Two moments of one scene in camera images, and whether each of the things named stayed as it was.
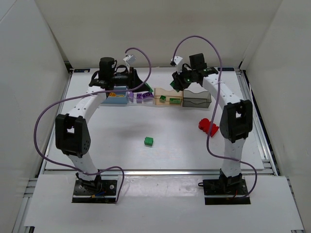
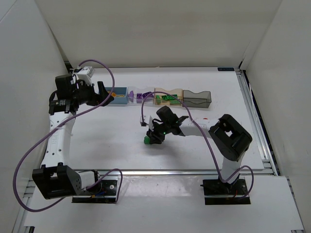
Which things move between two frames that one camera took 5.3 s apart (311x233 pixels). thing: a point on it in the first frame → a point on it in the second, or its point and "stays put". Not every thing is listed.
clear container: x=146 y=98 stays put
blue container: x=117 y=100 stays put
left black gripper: x=132 y=79 → x=97 y=96
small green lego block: x=148 y=141 stays put
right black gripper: x=179 y=81 → x=155 y=135
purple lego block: x=148 y=94 stays put
